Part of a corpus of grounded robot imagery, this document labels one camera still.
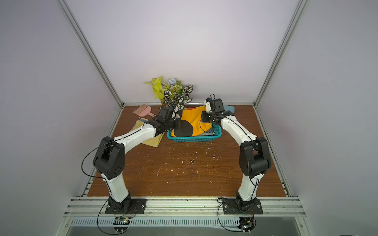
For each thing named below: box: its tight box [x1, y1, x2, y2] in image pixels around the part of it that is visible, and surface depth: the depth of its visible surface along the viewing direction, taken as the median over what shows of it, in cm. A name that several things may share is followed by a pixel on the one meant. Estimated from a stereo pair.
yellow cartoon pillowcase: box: [171, 105, 213, 138], surface depth 94 cm
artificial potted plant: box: [144, 75, 194, 111], surface depth 95 cm
